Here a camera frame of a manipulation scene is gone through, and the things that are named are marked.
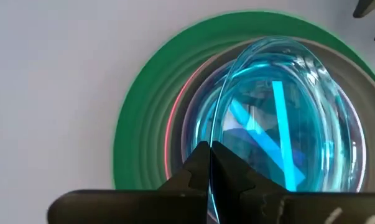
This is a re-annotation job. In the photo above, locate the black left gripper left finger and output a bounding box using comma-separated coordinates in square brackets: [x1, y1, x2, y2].
[47, 141, 211, 224]

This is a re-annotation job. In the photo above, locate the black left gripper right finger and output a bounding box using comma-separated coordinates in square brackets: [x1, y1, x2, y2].
[210, 140, 375, 224]

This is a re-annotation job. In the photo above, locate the clear blue plastic plate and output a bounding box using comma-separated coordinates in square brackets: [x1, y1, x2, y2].
[207, 35, 351, 224]

